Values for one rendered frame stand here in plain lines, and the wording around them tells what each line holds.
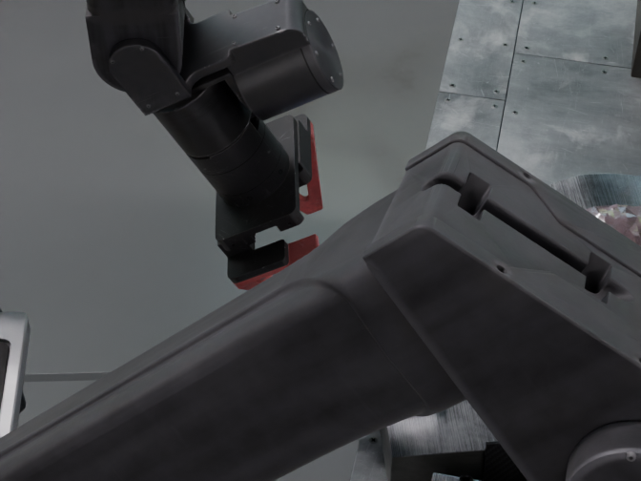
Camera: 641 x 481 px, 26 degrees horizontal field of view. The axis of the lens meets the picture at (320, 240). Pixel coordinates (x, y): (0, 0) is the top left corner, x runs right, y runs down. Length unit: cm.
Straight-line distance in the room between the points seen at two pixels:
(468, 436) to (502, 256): 74
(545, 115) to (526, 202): 105
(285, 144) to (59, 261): 145
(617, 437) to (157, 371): 15
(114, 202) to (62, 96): 31
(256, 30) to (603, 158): 62
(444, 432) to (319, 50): 37
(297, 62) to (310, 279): 49
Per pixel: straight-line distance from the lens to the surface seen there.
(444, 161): 43
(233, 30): 92
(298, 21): 90
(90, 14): 88
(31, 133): 267
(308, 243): 98
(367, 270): 40
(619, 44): 159
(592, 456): 40
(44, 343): 232
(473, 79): 152
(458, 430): 114
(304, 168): 101
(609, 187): 128
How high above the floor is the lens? 179
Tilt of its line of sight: 47 degrees down
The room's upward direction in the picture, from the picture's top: straight up
